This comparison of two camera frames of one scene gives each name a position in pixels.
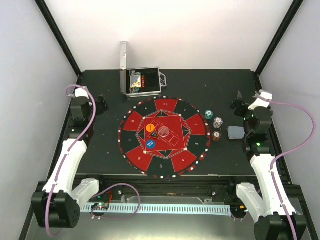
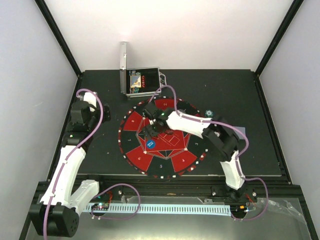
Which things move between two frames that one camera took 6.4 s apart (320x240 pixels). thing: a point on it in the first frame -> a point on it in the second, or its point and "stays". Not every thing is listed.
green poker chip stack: (209, 114) stays
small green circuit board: (100, 206) stays
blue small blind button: (151, 143) stays
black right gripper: (238, 112) -> (152, 132)
